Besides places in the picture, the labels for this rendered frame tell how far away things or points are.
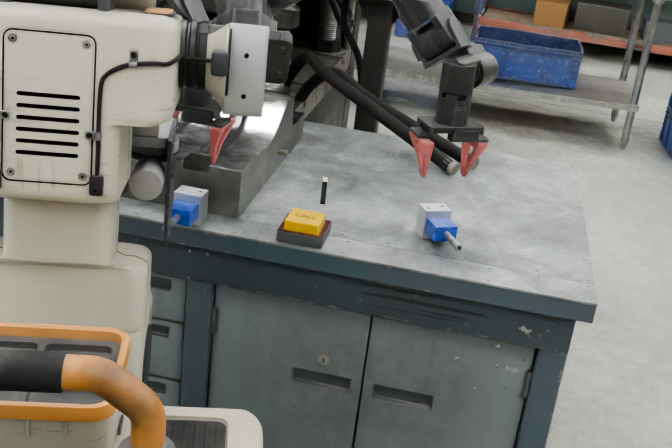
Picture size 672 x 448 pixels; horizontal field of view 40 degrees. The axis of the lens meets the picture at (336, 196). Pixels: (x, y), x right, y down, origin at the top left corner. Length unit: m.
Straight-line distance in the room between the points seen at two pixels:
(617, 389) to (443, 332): 1.36
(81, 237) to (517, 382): 0.84
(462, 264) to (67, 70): 0.78
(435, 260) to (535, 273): 0.17
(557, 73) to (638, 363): 2.53
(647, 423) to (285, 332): 1.40
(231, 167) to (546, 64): 3.82
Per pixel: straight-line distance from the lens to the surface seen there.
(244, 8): 1.18
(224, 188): 1.61
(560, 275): 1.60
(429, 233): 1.61
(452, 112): 1.54
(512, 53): 5.26
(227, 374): 1.77
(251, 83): 1.13
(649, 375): 3.05
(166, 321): 1.76
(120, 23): 1.06
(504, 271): 1.57
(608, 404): 2.84
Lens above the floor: 1.46
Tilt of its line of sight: 22 degrees down
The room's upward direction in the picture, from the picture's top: 7 degrees clockwise
